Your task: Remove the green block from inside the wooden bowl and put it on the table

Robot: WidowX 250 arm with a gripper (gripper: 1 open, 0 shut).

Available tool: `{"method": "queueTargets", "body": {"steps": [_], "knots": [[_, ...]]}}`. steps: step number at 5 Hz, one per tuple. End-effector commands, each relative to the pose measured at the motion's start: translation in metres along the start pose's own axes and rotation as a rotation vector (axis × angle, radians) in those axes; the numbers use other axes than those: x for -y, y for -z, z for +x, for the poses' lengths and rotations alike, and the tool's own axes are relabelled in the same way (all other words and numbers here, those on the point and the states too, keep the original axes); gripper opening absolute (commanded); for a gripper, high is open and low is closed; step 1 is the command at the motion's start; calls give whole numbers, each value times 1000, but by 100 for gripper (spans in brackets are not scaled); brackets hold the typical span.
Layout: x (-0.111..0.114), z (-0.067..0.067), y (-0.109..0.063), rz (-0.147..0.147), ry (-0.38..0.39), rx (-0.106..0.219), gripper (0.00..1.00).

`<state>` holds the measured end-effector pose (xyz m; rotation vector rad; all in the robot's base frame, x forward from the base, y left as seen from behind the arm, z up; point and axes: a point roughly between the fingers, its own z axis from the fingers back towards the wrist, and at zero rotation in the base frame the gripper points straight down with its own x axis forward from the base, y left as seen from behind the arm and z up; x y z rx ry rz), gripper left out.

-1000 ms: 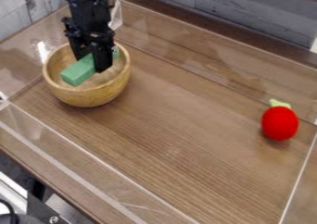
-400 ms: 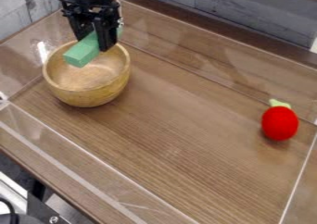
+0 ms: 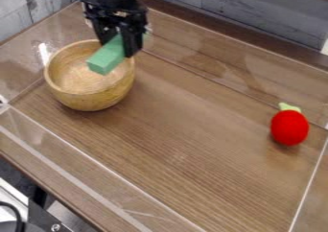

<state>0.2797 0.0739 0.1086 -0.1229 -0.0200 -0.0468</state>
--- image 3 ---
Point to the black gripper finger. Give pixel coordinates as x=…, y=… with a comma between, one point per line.
x=132, y=34
x=107, y=28

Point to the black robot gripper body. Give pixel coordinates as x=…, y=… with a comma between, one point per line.
x=111, y=13

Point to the green rectangular block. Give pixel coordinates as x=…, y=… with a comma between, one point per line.
x=107, y=56

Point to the wooden bowl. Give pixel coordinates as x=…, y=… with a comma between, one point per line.
x=80, y=88

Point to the clear acrylic tray wall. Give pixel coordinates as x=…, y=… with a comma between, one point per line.
x=180, y=159

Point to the black metal bracket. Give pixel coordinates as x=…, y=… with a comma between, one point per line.
x=41, y=221

